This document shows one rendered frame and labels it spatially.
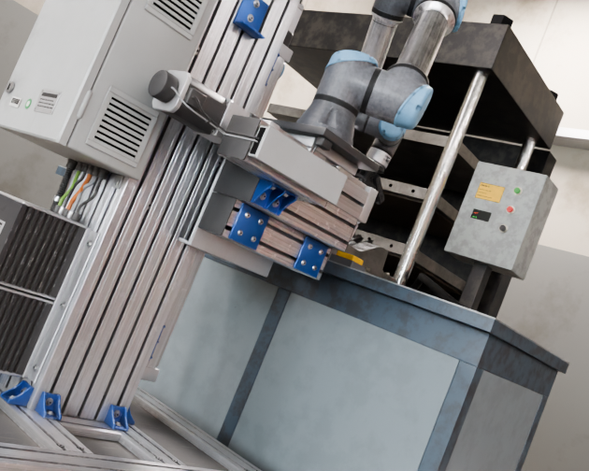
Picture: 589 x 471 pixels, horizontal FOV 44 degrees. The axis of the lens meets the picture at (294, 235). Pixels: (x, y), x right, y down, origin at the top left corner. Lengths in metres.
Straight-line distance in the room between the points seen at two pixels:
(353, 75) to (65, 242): 0.77
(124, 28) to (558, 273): 3.84
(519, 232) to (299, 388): 1.20
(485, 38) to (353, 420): 1.75
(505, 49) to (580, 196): 2.11
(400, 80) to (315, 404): 0.93
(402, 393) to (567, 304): 2.99
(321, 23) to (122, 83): 2.22
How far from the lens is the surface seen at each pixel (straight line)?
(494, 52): 3.12
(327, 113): 1.75
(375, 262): 2.49
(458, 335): 1.94
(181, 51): 1.61
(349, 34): 3.53
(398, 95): 1.77
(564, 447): 4.73
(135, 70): 1.55
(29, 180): 4.62
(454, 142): 3.03
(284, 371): 2.18
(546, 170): 3.80
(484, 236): 2.97
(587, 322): 4.80
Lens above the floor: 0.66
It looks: 5 degrees up
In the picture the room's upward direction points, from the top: 22 degrees clockwise
